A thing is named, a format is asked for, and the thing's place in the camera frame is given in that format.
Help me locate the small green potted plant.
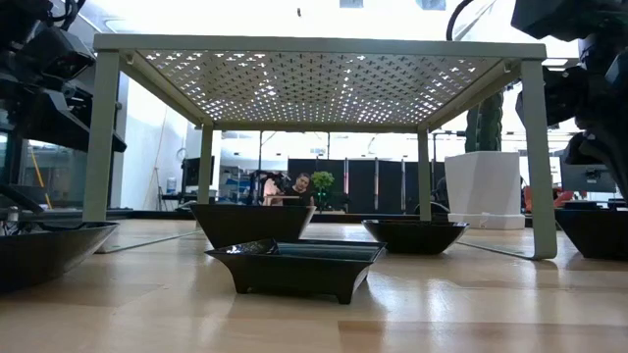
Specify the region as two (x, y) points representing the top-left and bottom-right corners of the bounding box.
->
(309, 171), (350, 212)

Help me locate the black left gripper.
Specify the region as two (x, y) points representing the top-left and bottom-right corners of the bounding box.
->
(17, 26), (128, 153)

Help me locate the black office partition wall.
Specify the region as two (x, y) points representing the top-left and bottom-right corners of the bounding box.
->
(287, 157), (446, 215)

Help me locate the person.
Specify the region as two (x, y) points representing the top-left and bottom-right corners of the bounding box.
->
(283, 171), (316, 207)
(262, 171), (286, 207)

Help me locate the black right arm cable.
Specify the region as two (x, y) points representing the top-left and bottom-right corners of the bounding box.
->
(445, 0), (476, 42)

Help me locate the black wavy mini plate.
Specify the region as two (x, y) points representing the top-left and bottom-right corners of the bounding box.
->
(361, 218), (471, 256)
(0, 220), (120, 294)
(553, 208), (628, 261)

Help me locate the black curved cable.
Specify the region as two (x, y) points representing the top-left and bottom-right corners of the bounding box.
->
(0, 183), (45, 215)

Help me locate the black framed glass partition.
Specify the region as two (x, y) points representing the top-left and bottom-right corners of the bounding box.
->
(0, 92), (123, 210)

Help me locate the white hexagonal planter pot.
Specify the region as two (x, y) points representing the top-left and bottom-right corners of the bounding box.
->
(444, 150), (527, 231)

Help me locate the green cactus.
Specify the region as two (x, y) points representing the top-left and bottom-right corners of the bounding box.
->
(464, 90), (505, 153)

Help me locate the yellow cable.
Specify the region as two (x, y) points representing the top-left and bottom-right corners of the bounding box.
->
(27, 146), (53, 210)

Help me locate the small black square mini plate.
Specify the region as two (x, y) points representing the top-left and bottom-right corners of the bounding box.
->
(204, 238), (388, 306)

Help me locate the green perforated metal shelf riser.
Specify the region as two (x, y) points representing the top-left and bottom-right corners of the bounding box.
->
(81, 33), (559, 261)

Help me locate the black computer monitor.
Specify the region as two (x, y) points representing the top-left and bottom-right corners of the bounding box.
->
(181, 155), (216, 188)
(558, 164), (618, 194)

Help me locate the black flared square mini plate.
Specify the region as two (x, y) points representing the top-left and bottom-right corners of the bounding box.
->
(189, 203), (318, 249)

